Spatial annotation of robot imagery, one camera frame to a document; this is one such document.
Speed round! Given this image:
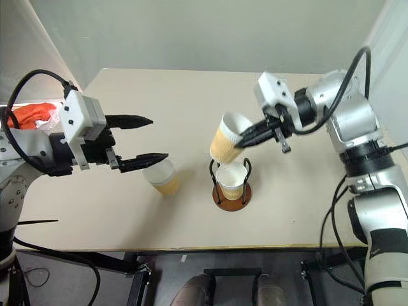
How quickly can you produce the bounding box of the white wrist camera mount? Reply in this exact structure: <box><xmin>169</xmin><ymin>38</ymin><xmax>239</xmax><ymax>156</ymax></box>
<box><xmin>253</xmin><ymin>71</ymin><xmax>301</xmax><ymax>126</ymax></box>
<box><xmin>60</xmin><ymin>90</ymin><xmax>106</xmax><ymax>170</ymax></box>

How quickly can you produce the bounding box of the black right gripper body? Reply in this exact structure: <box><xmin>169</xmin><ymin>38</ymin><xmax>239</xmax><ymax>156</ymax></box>
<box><xmin>262</xmin><ymin>103</ymin><xmax>293</xmax><ymax>155</ymax></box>

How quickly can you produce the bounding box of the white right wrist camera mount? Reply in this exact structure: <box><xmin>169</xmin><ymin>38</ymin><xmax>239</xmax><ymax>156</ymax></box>
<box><xmin>253</xmin><ymin>71</ymin><xmax>301</xmax><ymax>126</ymax></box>

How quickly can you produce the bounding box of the brown ribbed paper cup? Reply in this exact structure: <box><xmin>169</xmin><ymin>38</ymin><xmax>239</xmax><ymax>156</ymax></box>
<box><xmin>215</xmin><ymin>161</ymin><xmax>248</xmax><ymax>201</ymax></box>
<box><xmin>208</xmin><ymin>112</ymin><xmax>254</xmax><ymax>165</ymax></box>
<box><xmin>141</xmin><ymin>159</ymin><xmax>182</xmax><ymax>196</ymax></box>

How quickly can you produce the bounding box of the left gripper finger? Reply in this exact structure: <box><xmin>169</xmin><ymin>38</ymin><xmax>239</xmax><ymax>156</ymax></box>
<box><xmin>119</xmin><ymin>152</ymin><xmax>170</xmax><ymax>174</ymax></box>
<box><xmin>105</xmin><ymin>113</ymin><xmax>154</xmax><ymax>130</ymax></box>

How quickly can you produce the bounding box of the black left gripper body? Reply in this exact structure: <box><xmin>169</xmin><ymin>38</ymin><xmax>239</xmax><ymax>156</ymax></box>
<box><xmin>82</xmin><ymin>127</ymin><xmax>124</xmax><ymax>171</ymax></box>

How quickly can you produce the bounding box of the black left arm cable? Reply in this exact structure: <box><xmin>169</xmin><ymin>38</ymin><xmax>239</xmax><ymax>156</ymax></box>
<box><xmin>5</xmin><ymin>69</ymin><xmax>78</xmax><ymax>164</ymax></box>

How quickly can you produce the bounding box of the clear plastic bag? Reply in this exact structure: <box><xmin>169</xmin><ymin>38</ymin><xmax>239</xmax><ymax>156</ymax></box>
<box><xmin>34</xmin><ymin>103</ymin><xmax>64</xmax><ymax>135</ymax></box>

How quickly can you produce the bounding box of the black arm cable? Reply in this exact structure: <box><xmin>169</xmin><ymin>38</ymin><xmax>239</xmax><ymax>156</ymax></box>
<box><xmin>292</xmin><ymin>45</ymin><xmax>373</xmax><ymax>135</ymax></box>
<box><xmin>5</xmin><ymin>69</ymin><xmax>78</xmax><ymax>164</ymax></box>

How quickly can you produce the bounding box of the black wire cup holder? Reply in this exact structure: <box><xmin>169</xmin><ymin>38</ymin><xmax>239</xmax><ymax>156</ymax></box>
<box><xmin>208</xmin><ymin>157</ymin><xmax>253</xmax><ymax>212</ymax></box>

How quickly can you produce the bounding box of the orange cloth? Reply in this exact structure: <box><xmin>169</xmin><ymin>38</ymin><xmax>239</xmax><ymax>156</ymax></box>
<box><xmin>7</xmin><ymin>102</ymin><xmax>60</xmax><ymax>130</ymax></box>

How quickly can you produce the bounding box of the black metal floor bracket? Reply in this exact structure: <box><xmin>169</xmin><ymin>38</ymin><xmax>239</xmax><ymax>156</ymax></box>
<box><xmin>203</xmin><ymin>268</ymin><xmax>263</xmax><ymax>306</ymax></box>

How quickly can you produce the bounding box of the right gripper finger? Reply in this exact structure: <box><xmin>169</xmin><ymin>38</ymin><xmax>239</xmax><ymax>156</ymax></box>
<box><xmin>241</xmin><ymin>119</ymin><xmax>272</xmax><ymax>137</ymax></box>
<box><xmin>234</xmin><ymin>128</ymin><xmax>275</xmax><ymax>149</ymax></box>

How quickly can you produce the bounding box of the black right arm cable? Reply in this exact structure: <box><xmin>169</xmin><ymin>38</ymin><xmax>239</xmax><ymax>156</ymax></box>
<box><xmin>292</xmin><ymin>45</ymin><xmax>373</xmax><ymax>135</ymax></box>

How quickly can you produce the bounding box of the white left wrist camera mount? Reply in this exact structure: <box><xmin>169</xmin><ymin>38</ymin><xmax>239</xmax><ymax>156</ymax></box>
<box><xmin>60</xmin><ymin>90</ymin><xmax>106</xmax><ymax>170</ymax></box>

